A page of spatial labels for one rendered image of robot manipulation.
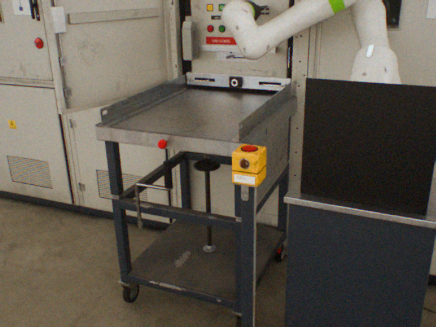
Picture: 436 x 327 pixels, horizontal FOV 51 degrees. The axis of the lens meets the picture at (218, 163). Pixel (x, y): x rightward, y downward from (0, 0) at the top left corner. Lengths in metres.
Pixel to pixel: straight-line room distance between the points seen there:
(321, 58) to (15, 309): 1.75
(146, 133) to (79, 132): 1.13
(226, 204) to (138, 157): 0.56
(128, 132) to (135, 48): 0.62
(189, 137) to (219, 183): 0.85
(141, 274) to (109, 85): 0.86
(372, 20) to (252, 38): 0.44
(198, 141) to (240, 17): 0.49
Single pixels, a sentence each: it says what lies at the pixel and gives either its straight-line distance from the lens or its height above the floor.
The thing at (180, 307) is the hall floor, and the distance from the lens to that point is 2.16.
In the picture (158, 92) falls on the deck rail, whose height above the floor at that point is 0.88.
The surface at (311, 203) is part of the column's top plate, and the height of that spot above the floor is 0.74.
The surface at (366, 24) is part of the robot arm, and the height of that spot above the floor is 1.19.
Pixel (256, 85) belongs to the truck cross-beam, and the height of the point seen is 0.88.
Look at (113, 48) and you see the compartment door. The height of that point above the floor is 1.08.
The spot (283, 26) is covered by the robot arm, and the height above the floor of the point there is 1.19.
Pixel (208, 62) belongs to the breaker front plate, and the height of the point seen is 0.98.
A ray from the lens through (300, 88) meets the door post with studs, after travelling 2.15.
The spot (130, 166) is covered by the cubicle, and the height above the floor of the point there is 0.38.
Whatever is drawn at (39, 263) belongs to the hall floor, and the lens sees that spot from 2.63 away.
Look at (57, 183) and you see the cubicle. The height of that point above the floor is 0.19.
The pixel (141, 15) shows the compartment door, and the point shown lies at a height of 1.21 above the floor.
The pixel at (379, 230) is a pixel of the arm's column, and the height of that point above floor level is 0.69.
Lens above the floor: 1.35
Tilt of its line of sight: 22 degrees down
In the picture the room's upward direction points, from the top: 1 degrees counter-clockwise
